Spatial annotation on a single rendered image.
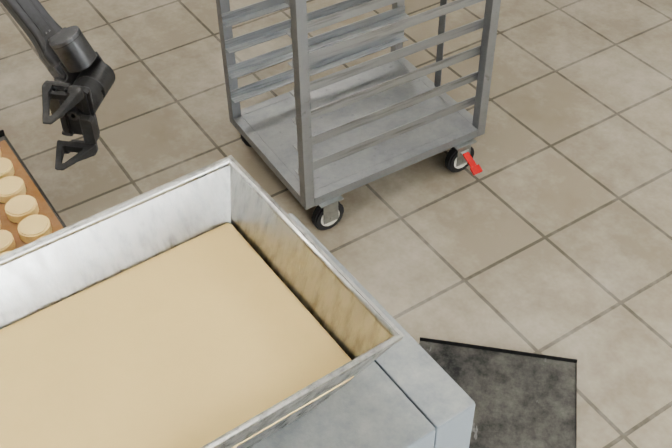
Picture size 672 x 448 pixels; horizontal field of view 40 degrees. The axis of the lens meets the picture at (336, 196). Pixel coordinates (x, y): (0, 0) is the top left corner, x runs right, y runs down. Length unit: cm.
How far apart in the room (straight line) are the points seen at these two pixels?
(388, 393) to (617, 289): 180
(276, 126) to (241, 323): 204
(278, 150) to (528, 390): 102
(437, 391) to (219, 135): 226
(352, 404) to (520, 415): 145
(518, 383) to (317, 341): 158
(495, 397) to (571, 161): 97
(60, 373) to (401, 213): 202
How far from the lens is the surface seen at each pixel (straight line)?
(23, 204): 157
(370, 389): 93
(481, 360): 243
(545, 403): 238
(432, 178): 292
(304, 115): 242
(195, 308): 89
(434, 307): 255
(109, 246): 93
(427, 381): 94
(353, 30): 299
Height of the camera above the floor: 194
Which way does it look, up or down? 43 degrees down
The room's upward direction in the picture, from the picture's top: 1 degrees counter-clockwise
